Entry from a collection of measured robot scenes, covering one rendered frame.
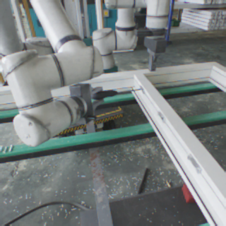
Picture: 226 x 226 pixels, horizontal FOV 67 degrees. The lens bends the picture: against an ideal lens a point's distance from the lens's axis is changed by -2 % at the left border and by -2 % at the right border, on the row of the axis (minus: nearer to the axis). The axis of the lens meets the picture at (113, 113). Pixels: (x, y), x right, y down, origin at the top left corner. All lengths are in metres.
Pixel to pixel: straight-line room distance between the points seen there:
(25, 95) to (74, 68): 0.13
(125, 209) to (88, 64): 0.54
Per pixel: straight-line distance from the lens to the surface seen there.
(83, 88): 0.56
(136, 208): 0.75
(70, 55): 0.46
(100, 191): 0.51
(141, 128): 0.61
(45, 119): 0.43
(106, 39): 1.39
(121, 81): 0.82
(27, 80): 0.43
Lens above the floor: 1.27
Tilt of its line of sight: 37 degrees down
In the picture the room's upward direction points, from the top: 2 degrees counter-clockwise
